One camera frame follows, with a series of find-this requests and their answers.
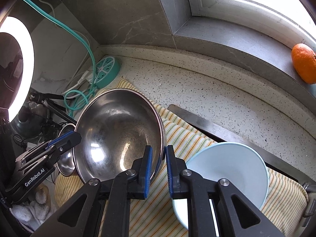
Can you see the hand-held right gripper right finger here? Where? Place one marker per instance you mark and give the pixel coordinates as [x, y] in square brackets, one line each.
[169, 170]

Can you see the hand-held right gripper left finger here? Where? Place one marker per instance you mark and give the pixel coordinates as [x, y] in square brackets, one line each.
[148, 167]

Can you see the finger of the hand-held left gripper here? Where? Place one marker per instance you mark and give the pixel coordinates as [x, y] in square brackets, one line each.
[71, 142]
[61, 138]

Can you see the orange steel bowl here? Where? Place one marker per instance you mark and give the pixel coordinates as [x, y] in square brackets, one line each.
[65, 164]

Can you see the large stainless steel bowl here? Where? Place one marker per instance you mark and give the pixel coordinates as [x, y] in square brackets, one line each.
[113, 133]

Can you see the mint green ceramic bowl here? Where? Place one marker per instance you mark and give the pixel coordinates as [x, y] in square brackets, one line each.
[227, 167]

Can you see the person's left hand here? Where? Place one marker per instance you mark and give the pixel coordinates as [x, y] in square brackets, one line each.
[39, 197]

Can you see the striped yellow cloth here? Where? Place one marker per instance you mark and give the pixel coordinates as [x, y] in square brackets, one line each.
[177, 128]

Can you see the black tripod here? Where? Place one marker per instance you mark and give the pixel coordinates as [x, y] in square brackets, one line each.
[49, 96]

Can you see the white power plug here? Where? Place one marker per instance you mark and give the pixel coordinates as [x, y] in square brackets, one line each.
[83, 77]

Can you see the teal round power hub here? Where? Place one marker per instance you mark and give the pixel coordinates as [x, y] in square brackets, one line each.
[107, 69]

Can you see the orange tangerine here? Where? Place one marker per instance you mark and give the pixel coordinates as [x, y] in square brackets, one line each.
[305, 63]

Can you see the window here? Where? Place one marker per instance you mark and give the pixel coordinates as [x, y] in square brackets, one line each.
[246, 2]

